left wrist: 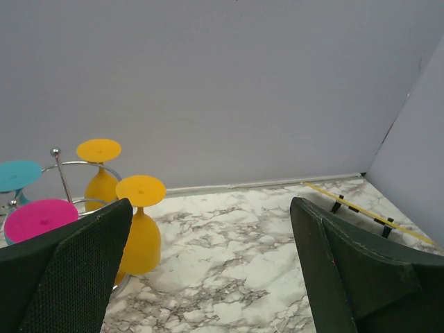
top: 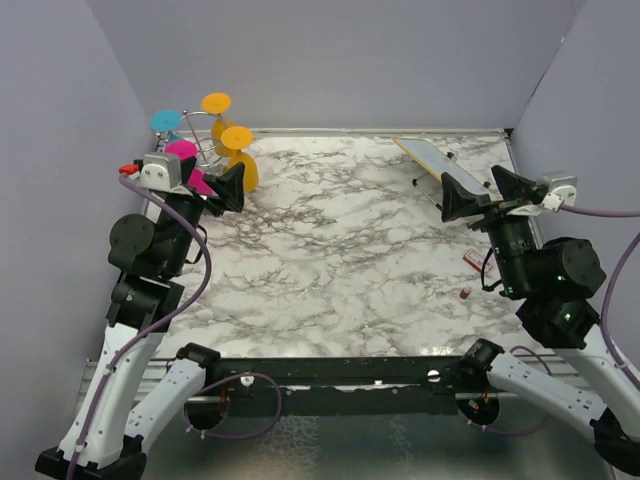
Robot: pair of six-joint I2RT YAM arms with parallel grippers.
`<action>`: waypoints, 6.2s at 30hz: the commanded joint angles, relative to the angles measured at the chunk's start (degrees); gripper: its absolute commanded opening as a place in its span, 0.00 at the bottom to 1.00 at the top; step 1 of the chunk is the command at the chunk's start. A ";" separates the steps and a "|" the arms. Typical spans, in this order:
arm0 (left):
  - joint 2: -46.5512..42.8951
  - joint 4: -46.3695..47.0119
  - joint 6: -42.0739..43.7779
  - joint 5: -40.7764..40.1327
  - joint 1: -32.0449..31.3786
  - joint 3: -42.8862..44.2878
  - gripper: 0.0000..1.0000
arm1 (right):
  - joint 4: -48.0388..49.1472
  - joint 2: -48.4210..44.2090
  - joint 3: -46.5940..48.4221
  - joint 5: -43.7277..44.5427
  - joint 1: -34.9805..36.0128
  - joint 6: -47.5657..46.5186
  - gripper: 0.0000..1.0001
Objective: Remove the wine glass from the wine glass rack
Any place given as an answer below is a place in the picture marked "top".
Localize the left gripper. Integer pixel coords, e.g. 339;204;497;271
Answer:
159;155;244;274

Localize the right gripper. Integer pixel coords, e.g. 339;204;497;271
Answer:
440;163;537;294

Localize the pink wine glass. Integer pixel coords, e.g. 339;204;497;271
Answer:
165;140;214;196

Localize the yellow wine glass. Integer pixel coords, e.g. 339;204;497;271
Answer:
201;92;232;157
221;125;259;192

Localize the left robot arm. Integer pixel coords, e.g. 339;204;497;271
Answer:
35;153;245;479

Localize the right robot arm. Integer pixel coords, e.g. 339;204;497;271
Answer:
440;166;639;476

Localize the chrome wine glass rack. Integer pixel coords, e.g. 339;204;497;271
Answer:
151;110;224;170

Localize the blue wine glass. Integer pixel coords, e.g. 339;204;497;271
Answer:
150;109;182;143

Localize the black tablet stand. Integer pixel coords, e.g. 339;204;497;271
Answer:
410;152;455;210

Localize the yellow framed tablet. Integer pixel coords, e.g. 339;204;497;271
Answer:
393;137;491;209

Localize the small red white box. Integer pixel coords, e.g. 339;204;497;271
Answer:
463;249;484;271

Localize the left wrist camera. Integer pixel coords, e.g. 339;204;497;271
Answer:
118;152;183;192

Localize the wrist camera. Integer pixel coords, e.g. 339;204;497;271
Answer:
118;152;183;192
536;172;578;213

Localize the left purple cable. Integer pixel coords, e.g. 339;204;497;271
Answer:
64;172;214;480

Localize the purple cable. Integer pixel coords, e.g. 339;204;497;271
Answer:
559;199;640;371
64;172;214;480

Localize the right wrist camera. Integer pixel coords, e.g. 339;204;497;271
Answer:
536;172;578;213

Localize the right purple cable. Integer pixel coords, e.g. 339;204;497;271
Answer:
559;199;640;371

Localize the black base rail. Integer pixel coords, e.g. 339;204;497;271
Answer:
185;356;493;421

